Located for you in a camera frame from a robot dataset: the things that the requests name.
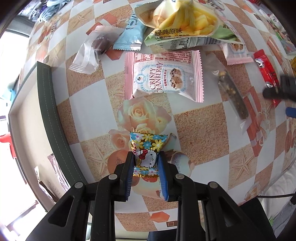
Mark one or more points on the pink Crispy Cranberry snack packet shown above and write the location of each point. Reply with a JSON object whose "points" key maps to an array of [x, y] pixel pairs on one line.
{"points": [[167, 72]]}

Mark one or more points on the clear dark seed bar packet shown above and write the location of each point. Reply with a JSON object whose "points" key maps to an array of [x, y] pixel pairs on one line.
{"points": [[226, 84]]}

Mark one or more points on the pink wafer packet in box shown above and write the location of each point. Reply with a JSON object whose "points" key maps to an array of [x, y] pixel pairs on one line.
{"points": [[59, 174]]}

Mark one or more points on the Hello Kitty floral candy packet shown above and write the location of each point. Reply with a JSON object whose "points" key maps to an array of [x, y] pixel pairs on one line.
{"points": [[146, 148]]}

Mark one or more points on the red candy packet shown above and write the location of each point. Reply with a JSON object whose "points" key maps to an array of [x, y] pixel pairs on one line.
{"points": [[269, 75]]}

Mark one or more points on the translucent white snack packet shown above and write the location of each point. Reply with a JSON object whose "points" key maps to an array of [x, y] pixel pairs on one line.
{"points": [[94, 47]]}

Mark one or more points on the dark green storage box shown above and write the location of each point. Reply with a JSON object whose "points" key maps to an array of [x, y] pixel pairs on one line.
{"points": [[37, 133]]}

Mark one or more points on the light blue snack packet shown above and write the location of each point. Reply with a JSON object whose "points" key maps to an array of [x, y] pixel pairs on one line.
{"points": [[132, 37]]}

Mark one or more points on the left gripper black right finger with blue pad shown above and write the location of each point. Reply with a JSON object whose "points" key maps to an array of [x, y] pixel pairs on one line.
{"points": [[207, 212]]}

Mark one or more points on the yellow fries chip bag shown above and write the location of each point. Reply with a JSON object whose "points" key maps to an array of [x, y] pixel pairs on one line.
{"points": [[191, 21]]}

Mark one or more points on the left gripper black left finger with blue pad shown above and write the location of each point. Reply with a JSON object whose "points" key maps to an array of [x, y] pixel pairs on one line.
{"points": [[68, 218]]}

